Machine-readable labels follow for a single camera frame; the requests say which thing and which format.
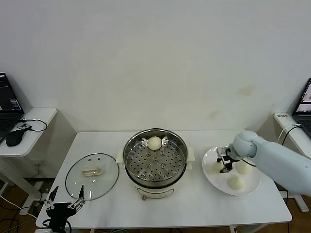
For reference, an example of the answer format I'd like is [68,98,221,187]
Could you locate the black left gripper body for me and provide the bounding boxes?
[46,203,76,229]

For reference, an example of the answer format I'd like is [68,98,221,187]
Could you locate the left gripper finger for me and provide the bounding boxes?
[44,186,60,210]
[68,184,87,209]

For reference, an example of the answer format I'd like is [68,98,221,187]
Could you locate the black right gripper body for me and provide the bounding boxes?
[223,155,234,169]

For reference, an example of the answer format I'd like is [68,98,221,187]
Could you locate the round glass pot lid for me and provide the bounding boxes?
[65,152,120,201]

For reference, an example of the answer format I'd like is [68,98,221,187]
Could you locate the stainless steel steamer basket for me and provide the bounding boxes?
[116,128,196,182]

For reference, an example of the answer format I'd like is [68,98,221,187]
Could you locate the white round plate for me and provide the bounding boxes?
[202,145,261,196]

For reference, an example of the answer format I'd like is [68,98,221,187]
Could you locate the white side table with mouse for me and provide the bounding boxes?
[0,107,76,203]

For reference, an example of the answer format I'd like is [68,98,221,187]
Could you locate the cream electric cooker base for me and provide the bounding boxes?
[125,160,194,201]

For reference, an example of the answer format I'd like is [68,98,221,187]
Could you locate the white side table with label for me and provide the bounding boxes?
[251,112,311,212]

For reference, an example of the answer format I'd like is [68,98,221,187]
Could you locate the black computer mouse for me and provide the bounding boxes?
[5,130,25,147]

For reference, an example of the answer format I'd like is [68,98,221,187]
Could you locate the small black usb hub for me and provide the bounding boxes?
[16,122,32,132]

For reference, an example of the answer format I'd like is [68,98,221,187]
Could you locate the black laptop with pink screen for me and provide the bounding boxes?
[292,77,311,138]

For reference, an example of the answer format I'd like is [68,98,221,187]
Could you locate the black laptop with dark screen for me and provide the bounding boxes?
[0,72,25,144]

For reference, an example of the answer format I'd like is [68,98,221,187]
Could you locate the white laptop cable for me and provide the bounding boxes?
[278,123,302,144]

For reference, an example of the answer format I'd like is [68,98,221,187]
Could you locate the black laptop power cable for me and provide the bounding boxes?
[281,125,302,146]

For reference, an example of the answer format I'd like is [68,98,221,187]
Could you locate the black usb hub cable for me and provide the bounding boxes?
[17,118,48,133]

